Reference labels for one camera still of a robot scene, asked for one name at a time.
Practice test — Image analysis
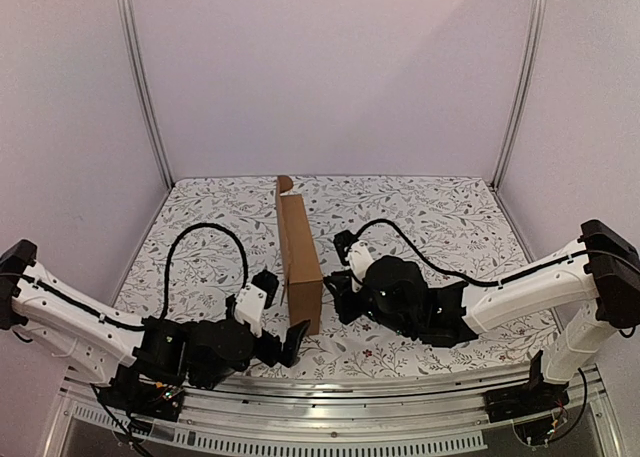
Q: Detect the black braided cable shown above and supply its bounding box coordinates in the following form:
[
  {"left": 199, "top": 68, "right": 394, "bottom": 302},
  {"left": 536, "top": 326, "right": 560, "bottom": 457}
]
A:
[
  {"left": 159, "top": 221, "right": 251, "bottom": 323},
  {"left": 354, "top": 218, "right": 586, "bottom": 289}
]

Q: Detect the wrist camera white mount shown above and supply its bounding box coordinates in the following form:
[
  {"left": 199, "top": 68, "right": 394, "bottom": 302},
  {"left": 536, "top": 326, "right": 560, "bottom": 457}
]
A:
[
  {"left": 333, "top": 230, "right": 374, "bottom": 292},
  {"left": 233, "top": 269, "right": 279, "bottom": 338}
]

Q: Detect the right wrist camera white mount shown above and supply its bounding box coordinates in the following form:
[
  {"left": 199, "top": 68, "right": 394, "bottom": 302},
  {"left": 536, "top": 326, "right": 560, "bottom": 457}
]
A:
[{"left": 333, "top": 230, "right": 374, "bottom": 292}]

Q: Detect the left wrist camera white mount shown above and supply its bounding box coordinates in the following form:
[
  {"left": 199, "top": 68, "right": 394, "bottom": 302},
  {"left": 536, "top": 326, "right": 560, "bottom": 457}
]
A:
[{"left": 233, "top": 269, "right": 279, "bottom": 338}]

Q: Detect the brown cardboard paper box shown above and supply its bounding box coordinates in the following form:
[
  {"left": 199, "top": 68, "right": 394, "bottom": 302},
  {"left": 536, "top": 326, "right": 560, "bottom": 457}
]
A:
[{"left": 275, "top": 175, "right": 323, "bottom": 336}]

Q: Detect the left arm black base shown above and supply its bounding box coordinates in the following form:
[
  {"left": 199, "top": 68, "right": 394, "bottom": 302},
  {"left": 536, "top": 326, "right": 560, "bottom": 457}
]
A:
[{"left": 98, "top": 367, "right": 185, "bottom": 422}]

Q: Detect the front aluminium rail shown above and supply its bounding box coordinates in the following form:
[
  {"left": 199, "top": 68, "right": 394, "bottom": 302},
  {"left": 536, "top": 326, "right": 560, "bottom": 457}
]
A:
[{"left": 41, "top": 364, "right": 630, "bottom": 456}]

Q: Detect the right black braided cable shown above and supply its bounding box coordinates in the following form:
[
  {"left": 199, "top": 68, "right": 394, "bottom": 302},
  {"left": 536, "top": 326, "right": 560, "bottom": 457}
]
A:
[{"left": 354, "top": 218, "right": 586, "bottom": 289}]

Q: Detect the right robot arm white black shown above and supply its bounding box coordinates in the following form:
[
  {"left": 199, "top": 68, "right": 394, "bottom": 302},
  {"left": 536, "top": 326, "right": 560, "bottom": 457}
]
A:
[{"left": 323, "top": 220, "right": 639, "bottom": 413}]

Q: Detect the left aluminium frame post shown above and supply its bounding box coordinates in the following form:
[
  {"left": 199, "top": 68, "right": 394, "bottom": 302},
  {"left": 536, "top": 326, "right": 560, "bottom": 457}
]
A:
[{"left": 116, "top": 0, "right": 175, "bottom": 190}]

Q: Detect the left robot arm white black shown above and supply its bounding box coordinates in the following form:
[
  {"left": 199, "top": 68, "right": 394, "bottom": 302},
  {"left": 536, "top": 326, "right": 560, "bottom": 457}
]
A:
[{"left": 1, "top": 240, "right": 310, "bottom": 411}]

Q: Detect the aluminium frame post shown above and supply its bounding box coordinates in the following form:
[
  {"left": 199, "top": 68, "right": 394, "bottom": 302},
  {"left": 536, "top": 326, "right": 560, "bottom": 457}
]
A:
[
  {"left": 116, "top": 0, "right": 175, "bottom": 190},
  {"left": 489, "top": 0, "right": 550, "bottom": 188}
]

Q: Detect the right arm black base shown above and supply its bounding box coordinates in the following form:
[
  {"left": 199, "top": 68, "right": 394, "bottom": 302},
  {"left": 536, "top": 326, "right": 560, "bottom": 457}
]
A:
[{"left": 483, "top": 351, "right": 569, "bottom": 423}]

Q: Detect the right aluminium frame post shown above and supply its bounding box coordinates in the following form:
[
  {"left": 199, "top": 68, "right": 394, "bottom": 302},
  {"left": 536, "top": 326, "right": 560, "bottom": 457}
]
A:
[{"left": 489, "top": 0, "right": 550, "bottom": 188}]

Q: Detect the floral patterned table mat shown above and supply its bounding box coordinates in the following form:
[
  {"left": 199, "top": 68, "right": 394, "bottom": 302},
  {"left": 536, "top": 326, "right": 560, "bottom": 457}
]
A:
[{"left": 115, "top": 176, "right": 558, "bottom": 381}]

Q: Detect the left black braided cable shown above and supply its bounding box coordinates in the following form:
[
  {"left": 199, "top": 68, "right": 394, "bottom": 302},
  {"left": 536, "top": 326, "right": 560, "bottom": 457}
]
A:
[{"left": 159, "top": 221, "right": 251, "bottom": 323}]

